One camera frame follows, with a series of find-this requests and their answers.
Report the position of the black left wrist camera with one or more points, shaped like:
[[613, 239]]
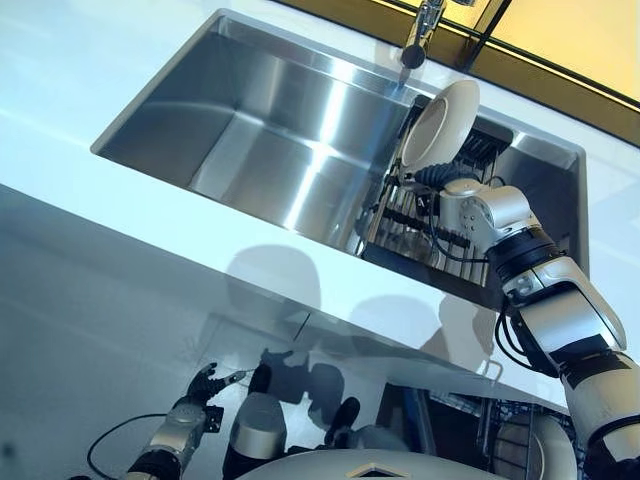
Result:
[[215, 419]]

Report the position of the cream ceramic plate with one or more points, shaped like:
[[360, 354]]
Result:
[[442, 125], [550, 450]]

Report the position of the stainless steel sink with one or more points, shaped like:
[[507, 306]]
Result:
[[275, 125]]

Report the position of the chrome kitchen faucet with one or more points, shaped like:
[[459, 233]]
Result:
[[422, 35]]

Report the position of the black dish rack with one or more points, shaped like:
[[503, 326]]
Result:
[[480, 145]]

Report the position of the dark window frame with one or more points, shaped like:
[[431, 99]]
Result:
[[480, 35]]

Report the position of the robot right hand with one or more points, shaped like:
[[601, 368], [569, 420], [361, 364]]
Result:
[[435, 175]]

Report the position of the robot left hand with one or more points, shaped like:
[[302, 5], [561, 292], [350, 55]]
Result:
[[205, 385]]

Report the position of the narrow white cabinet door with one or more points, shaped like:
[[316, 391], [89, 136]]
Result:
[[390, 360]]

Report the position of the grey robot left leg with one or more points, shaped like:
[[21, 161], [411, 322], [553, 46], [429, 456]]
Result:
[[260, 425]]

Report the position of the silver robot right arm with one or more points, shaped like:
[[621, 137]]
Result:
[[560, 300]]

